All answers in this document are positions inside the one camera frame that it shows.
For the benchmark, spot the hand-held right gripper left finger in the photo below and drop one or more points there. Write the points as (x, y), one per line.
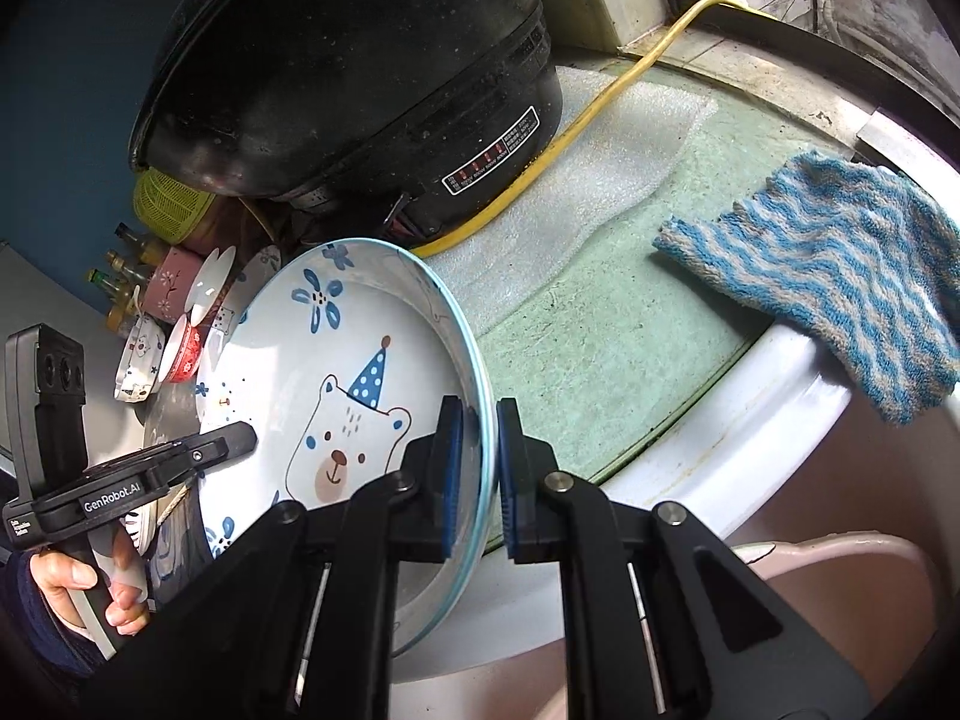
(451, 465)

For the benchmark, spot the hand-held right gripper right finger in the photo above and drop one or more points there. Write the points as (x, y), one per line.
(505, 484)

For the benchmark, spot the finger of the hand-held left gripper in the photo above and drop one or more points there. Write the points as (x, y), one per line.
(214, 446)

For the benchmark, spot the white bear print plate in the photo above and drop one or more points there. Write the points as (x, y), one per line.
(337, 360)

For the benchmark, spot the person's left hand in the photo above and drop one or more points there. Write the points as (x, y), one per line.
(64, 581)

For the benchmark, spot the red bowl white inside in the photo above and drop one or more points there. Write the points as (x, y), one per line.
(184, 354)

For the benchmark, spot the white plate dashed rim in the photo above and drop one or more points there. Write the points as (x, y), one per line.
(142, 529)

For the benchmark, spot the white cartoon print bowl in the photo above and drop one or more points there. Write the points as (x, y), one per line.
(139, 360)

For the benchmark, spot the yellow oil bottle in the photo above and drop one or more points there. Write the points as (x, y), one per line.
(112, 296)

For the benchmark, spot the pink floral bowl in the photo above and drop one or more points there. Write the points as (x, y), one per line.
(169, 286)

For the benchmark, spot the white ceramic spoon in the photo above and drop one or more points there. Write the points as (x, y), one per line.
(206, 277)

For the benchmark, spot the clear glass bottle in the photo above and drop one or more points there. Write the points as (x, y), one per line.
(126, 270)

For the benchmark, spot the labelled yellow sauce bottle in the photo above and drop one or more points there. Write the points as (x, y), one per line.
(139, 244)

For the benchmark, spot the copper metal pot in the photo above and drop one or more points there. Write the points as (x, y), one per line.
(225, 226)

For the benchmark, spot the green plastic colander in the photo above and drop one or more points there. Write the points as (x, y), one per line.
(169, 202)

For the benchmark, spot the white sink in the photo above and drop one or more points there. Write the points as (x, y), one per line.
(750, 420)

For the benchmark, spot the white foam sheet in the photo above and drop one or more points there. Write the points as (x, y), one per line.
(622, 157)

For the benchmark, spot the pink plastic basin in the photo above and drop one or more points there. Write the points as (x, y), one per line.
(862, 600)

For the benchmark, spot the blue striped cloth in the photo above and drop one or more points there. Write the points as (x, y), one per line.
(825, 262)

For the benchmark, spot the black electric wok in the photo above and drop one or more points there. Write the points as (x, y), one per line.
(337, 52)

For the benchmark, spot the dark window frame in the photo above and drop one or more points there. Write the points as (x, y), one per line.
(825, 45)

